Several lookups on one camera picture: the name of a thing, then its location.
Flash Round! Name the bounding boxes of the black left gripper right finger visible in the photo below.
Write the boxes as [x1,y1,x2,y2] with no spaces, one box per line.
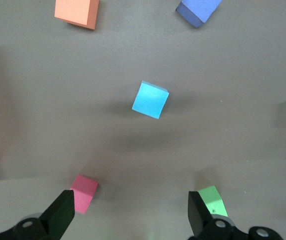
[187,191,283,240]

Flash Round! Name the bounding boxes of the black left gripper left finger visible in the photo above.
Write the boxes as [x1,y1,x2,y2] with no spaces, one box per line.
[0,189,75,240]

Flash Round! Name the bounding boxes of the light blue foam block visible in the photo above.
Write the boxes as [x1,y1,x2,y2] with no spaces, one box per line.
[131,80,170,120]

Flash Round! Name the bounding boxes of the green foam block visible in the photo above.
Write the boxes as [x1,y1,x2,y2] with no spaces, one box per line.
[197,185,229,218]

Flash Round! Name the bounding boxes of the red foam block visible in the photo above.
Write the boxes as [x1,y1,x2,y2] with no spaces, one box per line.
[69,174,99,215]

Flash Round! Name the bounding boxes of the brown table cover sheet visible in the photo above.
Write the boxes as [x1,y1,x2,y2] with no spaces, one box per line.
[0,0,286,240]

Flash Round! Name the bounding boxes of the orange foam block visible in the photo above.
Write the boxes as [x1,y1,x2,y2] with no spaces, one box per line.
[54,0,100,31]

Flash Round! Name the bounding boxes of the purple foam block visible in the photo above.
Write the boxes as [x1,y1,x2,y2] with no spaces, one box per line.
[175,0,223,29]

